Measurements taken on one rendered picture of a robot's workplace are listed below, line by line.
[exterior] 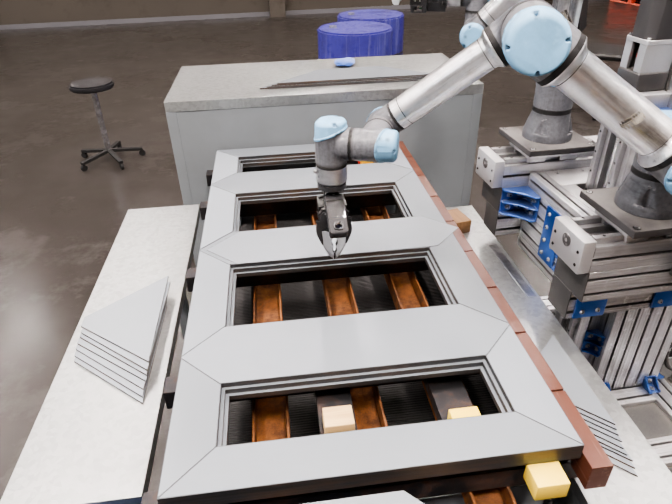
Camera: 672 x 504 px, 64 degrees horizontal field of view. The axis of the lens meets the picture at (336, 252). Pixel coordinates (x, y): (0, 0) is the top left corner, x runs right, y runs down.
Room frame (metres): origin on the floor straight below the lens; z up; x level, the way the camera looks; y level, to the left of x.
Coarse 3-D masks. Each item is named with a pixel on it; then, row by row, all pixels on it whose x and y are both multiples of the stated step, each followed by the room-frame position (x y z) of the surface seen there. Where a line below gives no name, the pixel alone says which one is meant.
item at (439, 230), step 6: (426, 222) 1.43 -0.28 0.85; (432, 222) 1.42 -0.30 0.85; (438, 222) 1.42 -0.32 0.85; (432, 228) 1.39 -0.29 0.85; (438, 228) 1.39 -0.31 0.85; (444, 228) 1.39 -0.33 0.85; (432, 234) 1.35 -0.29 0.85; (438, 234) 1.35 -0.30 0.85; (444, 234) 1.35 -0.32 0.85; (450, 234) 1.35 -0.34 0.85; (438, 240) 1.32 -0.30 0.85
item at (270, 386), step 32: (256, 160) 2.00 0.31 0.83; (288, 160) 2.01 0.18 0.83; (256, 192) 1.67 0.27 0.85; (288, 192) 1.68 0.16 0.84; (320, 192) 1.69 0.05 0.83; (352, 192) 1.70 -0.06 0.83; (384, 192) 1.71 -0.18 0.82; (352, 256) 1.26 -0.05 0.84; (384, 256) 1.26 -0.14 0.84; (416, 256) 1.27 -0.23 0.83; (448, 288) 1.10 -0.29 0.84; (224, 384) 0.78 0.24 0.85; (256, 384) 0.79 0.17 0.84; (288, 384) 0.79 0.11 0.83; (320, 384) 0.79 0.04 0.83; (352, 384) 0.80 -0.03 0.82; (224, 416) 0.72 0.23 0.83; (576, 448) 0.61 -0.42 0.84; (320, 480) 0.56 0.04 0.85; (352, 480) 0.56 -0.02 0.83; (384, 480) 0.57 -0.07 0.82
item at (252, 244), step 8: (240, 232) 1.40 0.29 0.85; (248, 232) 1.39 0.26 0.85; (256, 232) 1.39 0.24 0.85; (264, 232) 1.39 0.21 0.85; (240, 240) 1.35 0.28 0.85; (248, 240) 1.35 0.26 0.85; (256, 240) 1.35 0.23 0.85; (264, 240) 1.34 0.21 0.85; (240, 248) 1.30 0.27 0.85; (248, 248) 1.30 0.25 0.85; (256, 248) 1.30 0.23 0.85; (264, 248) 1.30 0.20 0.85; (240, 256) 1.26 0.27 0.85; (248, 256) 1.26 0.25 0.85; (256, 256) 1.26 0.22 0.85; (264, 256) 1.26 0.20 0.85
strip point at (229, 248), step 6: (234, 234) 1.38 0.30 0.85; (228, 240) 1.35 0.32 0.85; (234, 240) 1.35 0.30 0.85; (216, 246) 1.32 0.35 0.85; (222, 246) 1.32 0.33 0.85; (228, 246) 1.32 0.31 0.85; (234, 246) 1.32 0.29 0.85; (216, 252) 1.29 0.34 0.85; (222, 252) 1.28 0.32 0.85; (228, 252) 1.28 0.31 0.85; (234, 252) 1.28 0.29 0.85; (228, 258) 1.25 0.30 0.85; (234, 258) 1.25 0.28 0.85
